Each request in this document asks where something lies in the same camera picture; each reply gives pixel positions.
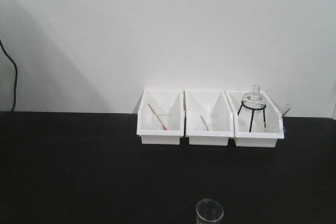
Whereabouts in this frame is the clear glass beaker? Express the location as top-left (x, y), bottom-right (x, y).
top-left (196, 198), bottom-right (224, 224)

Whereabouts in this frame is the glass beaker in left bin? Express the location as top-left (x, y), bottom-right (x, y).
top-left (153, 104), bottom-right (170, 130)

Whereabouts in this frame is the small beaker in middle bin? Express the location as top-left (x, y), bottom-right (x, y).
top-left (204, 118), bottom-right (213, 131)

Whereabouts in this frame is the left white storage bin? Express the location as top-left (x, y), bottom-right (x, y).
top-left (136, 89), bottom-right (185, 145)

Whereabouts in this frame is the white storage bin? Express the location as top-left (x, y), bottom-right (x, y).
top-left (185, 90), bottom-right (234, 146)
top-left (225, 91), bottom-right (285, 148)
top-left (136, 89), bottom-right (185, 145)

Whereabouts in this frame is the middle white storage bin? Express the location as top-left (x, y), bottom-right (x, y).
top-left (185, 90), bottom-right (234, 146)

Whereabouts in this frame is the round-bottom glass flask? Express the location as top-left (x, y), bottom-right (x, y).
top-left (242, 84), bottom-right (266, 109)

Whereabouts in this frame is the right white storage bin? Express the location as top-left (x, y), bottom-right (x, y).
top-left (225, 91), bottom-right (285, 148)

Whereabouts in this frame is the black wire tripod stand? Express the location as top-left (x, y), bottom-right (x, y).
top-left (237, 101), bottom-right (267, 133)

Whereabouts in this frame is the black cable on wall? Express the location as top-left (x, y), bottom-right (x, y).
top-left (0, 39), bottom-right (18, 113)

